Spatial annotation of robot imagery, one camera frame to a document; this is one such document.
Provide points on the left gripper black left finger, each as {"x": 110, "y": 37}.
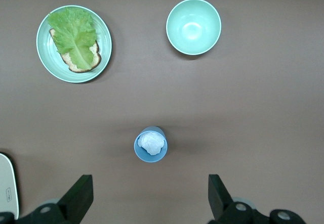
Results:
{"x": 76, "y": 203}

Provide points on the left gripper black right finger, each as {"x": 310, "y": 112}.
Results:
{"x": 222, "y": 208}

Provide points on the blue cup holding paper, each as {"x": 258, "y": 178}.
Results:
{"x": 141, "y": 155}

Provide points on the cream toaster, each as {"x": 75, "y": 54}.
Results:
{"x": 7, "y": 183}

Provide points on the crumpled white paper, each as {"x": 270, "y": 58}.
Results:
{"x": 152, "y": 141}

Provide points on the brown table cover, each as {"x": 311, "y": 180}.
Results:
{"x": 162, "y": 95}

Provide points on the toast bread slice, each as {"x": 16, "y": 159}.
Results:
{"x": 95, "y": 57}

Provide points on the mint green plate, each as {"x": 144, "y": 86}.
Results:
{"x": 45, "y": 57}

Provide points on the green lettuce leaf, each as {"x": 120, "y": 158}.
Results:
{"x": 73, "y": 37}

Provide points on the mint green bowl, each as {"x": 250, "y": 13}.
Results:
{"x": 193, "y": 26}

